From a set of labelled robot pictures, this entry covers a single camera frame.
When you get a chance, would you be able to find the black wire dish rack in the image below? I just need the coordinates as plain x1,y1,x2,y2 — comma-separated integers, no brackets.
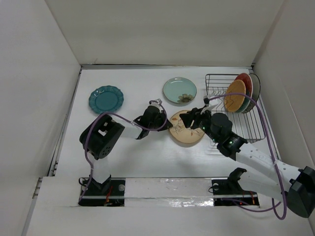
205,74,266,143

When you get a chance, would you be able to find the dark teal scalloped plate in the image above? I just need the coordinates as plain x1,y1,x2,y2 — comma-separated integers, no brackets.
88,86,124,114

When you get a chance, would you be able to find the grey tree plate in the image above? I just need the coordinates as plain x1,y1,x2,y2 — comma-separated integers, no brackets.
244,73,260,113

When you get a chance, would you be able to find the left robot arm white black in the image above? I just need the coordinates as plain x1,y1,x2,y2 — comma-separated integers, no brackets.
79,99,172,195

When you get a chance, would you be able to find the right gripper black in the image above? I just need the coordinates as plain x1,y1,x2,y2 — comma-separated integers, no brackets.
180,106,220,144

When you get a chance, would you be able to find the red plate blue flower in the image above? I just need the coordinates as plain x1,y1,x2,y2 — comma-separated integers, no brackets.
235,73,253,113

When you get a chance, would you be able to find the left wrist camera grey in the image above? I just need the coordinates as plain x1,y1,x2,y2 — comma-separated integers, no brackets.
149,99,162,107

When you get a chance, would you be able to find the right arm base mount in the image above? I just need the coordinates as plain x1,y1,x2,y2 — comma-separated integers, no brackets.
208,178,259,207

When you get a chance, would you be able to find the beige bird plate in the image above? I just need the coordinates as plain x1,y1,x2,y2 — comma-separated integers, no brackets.
169,110,204,144

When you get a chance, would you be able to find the light blue flower plate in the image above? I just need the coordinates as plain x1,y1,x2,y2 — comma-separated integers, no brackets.
162,77,197,105

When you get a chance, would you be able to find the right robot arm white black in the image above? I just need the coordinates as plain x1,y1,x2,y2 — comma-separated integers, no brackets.
180,108,315,218

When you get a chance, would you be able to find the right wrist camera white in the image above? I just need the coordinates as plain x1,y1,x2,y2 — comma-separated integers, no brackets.
201,94,219,114

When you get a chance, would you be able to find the orange woven plate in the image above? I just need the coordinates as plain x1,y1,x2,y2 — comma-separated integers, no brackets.
224,80,246,112

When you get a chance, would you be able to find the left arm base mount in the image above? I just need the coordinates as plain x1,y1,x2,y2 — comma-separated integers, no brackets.
78,176,126,207

